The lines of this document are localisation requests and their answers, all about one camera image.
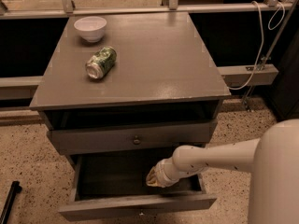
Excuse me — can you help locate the grey drawer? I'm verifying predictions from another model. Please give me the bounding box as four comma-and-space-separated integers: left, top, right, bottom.
47, 119, 217, 155
59, 147, 217, 221

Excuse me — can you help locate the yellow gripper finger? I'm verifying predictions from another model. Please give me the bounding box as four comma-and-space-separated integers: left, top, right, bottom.
146, 167, 162, 187

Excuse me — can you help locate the black bar on floor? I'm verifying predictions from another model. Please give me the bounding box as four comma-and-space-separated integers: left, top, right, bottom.
0, 181, 22, 224

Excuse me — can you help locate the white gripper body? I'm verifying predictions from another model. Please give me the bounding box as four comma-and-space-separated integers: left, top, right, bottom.
154, 158, 181, 188

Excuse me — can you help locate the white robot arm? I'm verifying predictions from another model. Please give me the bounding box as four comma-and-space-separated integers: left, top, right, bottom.
146, 119, 299, 224

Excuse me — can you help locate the grey drawer cabinet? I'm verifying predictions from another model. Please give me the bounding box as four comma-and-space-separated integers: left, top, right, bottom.
30, 12, 230, 157

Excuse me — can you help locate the dark cabinet at right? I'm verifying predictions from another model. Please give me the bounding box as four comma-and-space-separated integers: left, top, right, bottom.
271, 32, 299, 119

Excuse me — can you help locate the green soda can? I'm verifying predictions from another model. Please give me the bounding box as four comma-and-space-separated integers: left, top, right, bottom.
85, 46, 117, 79

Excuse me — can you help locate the white ceramic bowl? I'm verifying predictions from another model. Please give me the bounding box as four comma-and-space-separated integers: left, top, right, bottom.
74, 16, 107, 43

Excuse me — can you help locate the grey top drawer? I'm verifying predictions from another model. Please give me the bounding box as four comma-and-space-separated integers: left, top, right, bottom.
47, 119, 217, 155

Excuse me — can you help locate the metal railing frame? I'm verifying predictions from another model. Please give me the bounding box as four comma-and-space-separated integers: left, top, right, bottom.
0, 0, 299, 101

